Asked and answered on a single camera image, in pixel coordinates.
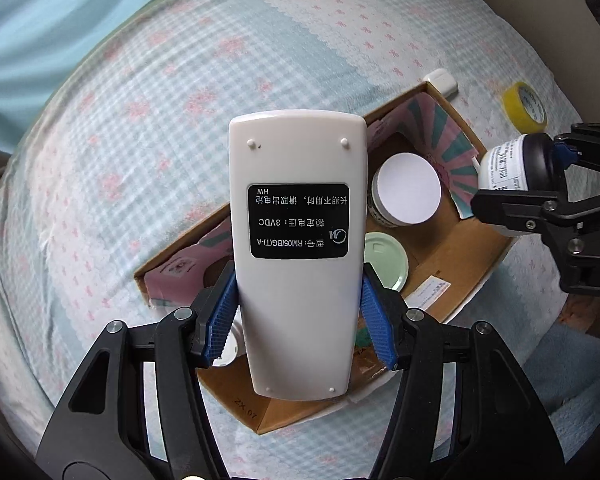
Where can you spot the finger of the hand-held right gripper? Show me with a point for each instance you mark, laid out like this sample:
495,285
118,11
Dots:
592,142
510,210

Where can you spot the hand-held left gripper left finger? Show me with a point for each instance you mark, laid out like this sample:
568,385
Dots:
220,320

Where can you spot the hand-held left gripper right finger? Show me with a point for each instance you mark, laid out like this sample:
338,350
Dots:
377,320

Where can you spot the black cap bottle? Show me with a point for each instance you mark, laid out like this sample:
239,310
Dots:
500,165

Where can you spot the green lid jar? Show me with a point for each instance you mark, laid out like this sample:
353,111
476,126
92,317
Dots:
387,260

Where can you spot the cardboard box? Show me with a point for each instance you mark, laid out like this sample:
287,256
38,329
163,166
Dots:
450,250

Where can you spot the white lid jar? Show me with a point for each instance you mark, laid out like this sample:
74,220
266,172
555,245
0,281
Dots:
405,190

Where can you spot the white remote control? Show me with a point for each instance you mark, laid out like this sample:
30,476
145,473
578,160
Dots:
300,160

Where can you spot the yellow tape roll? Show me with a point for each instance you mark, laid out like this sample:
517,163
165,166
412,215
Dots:
517,110

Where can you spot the light blue blanket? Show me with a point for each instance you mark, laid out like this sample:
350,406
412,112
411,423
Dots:
580,390

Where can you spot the white earbuds case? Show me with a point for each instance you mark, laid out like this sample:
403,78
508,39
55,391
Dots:
442,82

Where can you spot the checked floral bed sheet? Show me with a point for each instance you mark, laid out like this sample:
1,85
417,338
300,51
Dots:
130,160

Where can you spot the light blue hanging cloth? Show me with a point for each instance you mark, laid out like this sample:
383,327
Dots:
30,35

